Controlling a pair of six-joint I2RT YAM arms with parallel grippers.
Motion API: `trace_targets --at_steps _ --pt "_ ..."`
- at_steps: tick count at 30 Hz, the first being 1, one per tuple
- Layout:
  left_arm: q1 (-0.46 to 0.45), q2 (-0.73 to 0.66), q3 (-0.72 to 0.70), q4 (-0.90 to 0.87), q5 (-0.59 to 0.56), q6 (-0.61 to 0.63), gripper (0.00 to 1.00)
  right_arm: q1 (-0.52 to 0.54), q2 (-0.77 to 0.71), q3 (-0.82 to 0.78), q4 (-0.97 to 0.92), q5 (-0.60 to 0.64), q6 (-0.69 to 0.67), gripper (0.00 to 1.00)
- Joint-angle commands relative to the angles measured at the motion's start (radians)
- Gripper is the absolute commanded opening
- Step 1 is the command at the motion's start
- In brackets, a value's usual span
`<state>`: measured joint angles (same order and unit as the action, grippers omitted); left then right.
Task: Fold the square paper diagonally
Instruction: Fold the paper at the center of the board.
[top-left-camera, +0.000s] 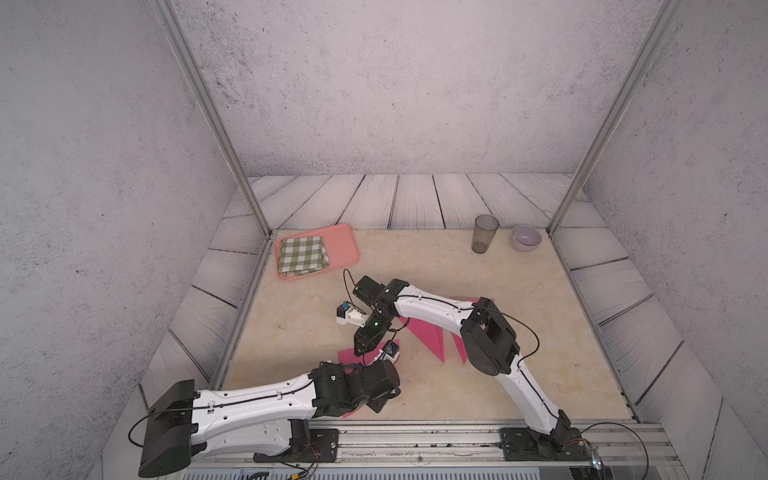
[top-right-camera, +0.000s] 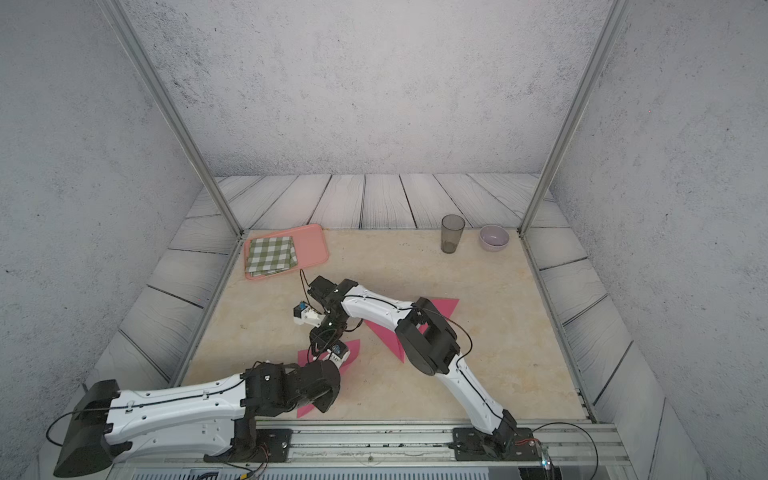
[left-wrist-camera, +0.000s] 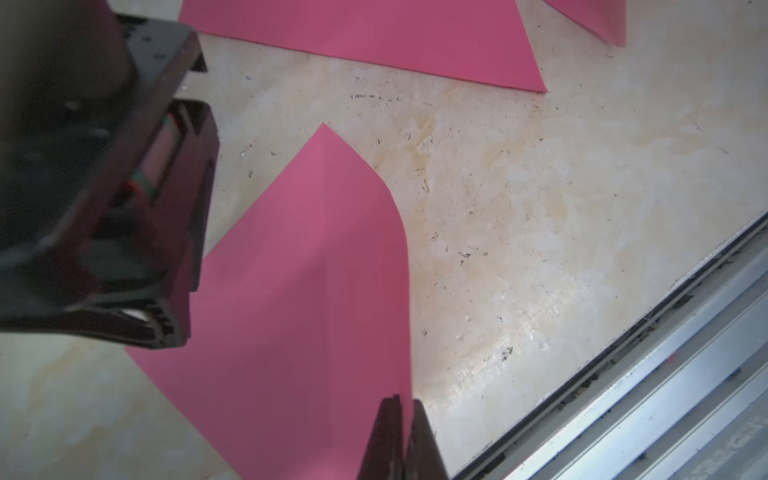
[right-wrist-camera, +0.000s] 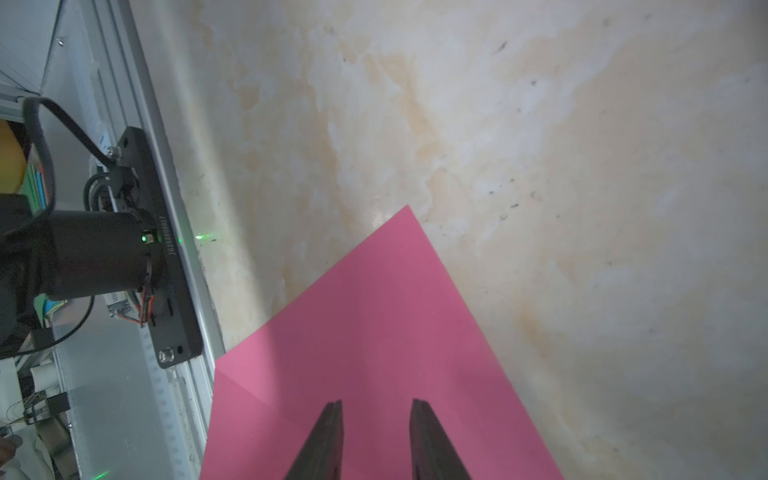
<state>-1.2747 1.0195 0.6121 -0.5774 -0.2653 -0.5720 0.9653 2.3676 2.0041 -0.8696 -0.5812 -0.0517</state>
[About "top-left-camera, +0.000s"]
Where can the front aluminium rail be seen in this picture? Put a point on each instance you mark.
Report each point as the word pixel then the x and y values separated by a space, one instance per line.
pixel 411 449

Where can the aluminium frame post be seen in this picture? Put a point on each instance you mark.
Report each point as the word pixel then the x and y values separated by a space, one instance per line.
pixel 180 46
pixel 638 68

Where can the lilac bowl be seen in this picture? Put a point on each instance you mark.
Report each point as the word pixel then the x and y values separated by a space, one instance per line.
pixel 525 238

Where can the pink square paper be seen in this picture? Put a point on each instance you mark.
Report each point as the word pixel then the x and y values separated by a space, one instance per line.
pixel 461 345

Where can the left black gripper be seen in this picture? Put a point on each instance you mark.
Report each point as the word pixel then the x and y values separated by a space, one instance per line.
pixel 380 405

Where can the grey translucent cup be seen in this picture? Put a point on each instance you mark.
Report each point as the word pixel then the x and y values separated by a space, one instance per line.
pixel 485 228

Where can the green checkered cloth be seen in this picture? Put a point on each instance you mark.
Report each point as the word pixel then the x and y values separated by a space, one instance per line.
pixel 300 256

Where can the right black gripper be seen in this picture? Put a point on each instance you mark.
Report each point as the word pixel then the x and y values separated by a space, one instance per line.
pixel 366 341

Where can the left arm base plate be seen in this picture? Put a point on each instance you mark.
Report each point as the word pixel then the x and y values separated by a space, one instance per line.
pixel 321 447

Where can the left aluminium frame post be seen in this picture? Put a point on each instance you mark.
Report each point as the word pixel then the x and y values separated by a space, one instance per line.
pixel 180 46

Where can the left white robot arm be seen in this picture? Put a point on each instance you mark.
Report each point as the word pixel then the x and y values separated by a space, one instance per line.
pixel 268 420

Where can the right aluminium frame post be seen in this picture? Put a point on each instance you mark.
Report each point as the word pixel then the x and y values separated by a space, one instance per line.
pixel 638 68

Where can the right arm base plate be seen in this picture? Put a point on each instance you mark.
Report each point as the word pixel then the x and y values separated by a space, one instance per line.
pixel 524 444

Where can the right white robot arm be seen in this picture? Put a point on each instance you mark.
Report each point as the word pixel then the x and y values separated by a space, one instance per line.
pixel 540 413

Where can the pink plastic tray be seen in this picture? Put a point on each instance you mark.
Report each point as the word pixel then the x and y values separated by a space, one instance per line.
pixel 340 243

